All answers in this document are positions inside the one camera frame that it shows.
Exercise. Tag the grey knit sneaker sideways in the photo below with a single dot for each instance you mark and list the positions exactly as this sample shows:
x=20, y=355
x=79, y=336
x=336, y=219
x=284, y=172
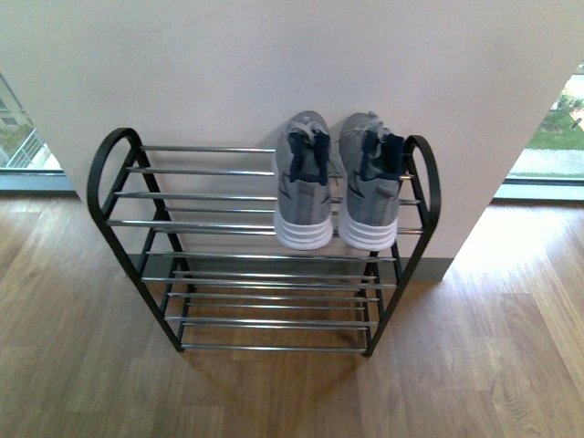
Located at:
x=371, y=156

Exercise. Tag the grey knit sneaker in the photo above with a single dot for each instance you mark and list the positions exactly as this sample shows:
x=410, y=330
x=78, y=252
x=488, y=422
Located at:
x=303, y=215

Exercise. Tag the black metal shoe rack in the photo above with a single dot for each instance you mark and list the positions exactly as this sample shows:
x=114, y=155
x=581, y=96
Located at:
x=343, y=302

